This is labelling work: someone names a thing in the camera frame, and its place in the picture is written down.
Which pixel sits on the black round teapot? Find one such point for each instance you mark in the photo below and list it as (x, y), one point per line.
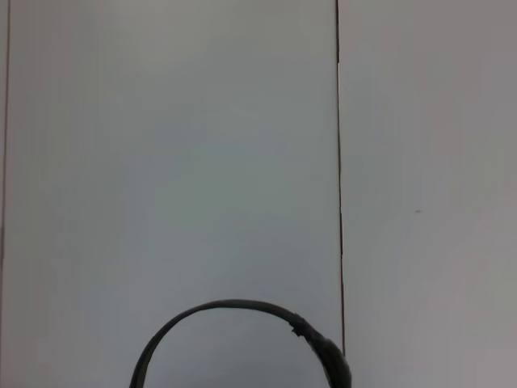
(234, 303)

